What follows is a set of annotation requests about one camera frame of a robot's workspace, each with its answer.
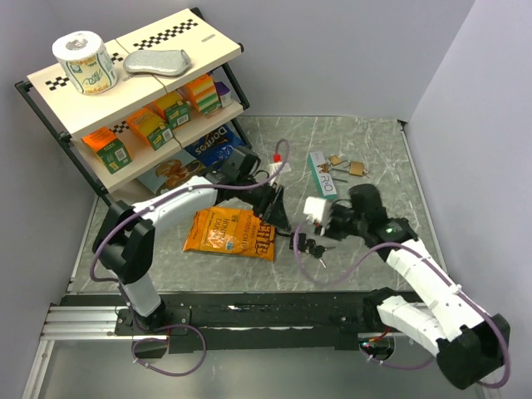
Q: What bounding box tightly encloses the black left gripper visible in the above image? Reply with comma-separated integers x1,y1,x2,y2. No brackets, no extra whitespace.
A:
235,175,291,232

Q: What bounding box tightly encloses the black padlock key bunch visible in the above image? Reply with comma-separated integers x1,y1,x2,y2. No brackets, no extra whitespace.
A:
306,239,335,268

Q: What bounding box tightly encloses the black Kaijing padlock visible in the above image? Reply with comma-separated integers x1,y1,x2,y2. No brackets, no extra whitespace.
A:
276,230,308,252

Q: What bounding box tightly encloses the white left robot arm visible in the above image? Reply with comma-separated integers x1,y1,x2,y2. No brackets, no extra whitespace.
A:
92,146,291,334

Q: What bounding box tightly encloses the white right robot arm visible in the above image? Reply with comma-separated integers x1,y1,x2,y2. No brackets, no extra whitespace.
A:
305,184,511,390

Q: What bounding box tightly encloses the green white toothpaste box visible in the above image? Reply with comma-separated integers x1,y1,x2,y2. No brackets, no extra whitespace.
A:
308,151,337,200

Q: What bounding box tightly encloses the large brass padlock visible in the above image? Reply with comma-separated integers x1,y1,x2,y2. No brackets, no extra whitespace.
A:
335,161,368,178

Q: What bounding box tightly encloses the small brass padlock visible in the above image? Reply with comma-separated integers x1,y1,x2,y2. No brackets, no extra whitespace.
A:
328,155,343,166

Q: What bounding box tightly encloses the orange Kettle chips bag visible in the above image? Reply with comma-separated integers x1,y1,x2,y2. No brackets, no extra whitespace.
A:
183,206,275,262

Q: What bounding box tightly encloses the blue Doritos bag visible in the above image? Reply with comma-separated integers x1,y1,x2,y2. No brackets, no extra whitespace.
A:
185,124,244,166

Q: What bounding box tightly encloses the brown pretzel snack bag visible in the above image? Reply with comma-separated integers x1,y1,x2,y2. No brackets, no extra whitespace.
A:
137,150,204,196

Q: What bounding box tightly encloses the purple white small box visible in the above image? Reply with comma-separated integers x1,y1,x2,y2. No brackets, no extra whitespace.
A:
214,81,234,108

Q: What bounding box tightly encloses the colourful sponge pack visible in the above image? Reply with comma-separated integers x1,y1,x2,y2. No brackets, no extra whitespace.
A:
180,74,221,116

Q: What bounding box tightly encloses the right orange green box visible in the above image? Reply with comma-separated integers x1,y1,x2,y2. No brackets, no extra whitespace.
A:
150,91,191,130

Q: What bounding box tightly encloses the orange green box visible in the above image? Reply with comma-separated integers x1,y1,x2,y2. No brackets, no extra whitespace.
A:
150,91,191,130
126,107,174,150
81,127,132,175

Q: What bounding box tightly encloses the beige black shelf rack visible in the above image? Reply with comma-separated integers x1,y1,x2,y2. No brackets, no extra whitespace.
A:
15,7,249,201

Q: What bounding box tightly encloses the middle orange green box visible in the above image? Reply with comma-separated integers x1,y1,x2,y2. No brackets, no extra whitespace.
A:
126,107,174,150

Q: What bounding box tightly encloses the silver glitter sponge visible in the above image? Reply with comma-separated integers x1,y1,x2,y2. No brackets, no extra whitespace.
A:
123,50,192,77

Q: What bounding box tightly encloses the left orange green box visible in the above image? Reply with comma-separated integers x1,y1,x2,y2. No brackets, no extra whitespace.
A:
81,127,132,175

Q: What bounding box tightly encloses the toilet paper roll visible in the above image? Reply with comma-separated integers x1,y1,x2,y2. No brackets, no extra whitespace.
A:
52,31,118,95

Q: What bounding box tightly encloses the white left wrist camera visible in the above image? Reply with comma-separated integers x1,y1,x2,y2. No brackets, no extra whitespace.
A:
267,153,292,185

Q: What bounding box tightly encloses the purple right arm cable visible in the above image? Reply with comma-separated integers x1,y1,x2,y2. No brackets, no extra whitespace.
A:
292,224,511,390

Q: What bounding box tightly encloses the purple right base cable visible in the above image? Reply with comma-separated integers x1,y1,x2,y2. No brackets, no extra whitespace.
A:
360,344,436,371

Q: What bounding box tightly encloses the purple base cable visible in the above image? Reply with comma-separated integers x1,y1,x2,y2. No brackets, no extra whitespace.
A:
131,322,208,378
360,344,436,371

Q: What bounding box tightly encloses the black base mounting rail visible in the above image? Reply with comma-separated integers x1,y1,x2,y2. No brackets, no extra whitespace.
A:
114,289,416,355

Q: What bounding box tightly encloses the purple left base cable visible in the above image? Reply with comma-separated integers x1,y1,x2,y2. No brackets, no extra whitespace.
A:
131,322,208,378

